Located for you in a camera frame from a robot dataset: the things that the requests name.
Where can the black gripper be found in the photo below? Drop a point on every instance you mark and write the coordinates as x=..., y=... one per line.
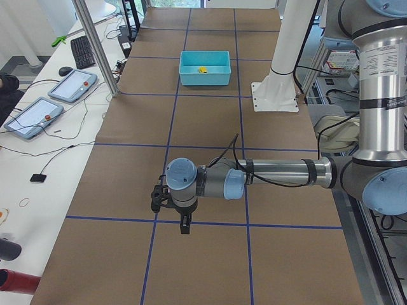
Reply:
x=184, y=211

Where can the yellow beetle toy car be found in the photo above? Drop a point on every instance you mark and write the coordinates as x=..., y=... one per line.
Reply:
x=202, y=70

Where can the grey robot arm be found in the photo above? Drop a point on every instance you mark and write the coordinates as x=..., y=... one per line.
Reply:
x=375, y=174

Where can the small black square pad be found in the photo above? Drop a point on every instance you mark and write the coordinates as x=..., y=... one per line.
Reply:
x=38, y=178

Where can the light blue plastic bin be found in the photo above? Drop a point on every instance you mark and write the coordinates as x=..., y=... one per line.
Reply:
x=216, y=62

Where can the white chair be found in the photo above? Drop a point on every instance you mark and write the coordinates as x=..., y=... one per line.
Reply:
x=341, y=138

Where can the far teach pendant tablet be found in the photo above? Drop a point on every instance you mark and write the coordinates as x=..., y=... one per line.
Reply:
x=73, y=86

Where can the teach pendant tablet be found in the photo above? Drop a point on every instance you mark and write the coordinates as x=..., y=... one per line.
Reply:
x=34, y=118
x=73, y=86

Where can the black cylinder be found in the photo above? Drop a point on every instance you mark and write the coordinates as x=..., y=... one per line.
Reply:
x=9, y=250

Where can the red cylinder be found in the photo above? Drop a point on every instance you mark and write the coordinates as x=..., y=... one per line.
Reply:
x=16, y=282

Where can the near teach pendant tablet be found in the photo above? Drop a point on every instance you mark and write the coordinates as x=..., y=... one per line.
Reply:
x=34, y=118

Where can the black computer mouse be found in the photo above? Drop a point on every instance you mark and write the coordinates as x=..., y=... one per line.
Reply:
x=63, y=71

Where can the black keyboard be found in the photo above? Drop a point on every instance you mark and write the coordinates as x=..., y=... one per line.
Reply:
x=82, y=52

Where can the green plastic clamp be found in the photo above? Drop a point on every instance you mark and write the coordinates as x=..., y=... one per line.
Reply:
x=58, y=40

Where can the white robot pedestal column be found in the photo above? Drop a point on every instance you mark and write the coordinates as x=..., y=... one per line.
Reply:
x=277, y=92

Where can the aluminium frame post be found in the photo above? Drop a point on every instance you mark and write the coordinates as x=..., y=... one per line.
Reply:
x=92, y=35

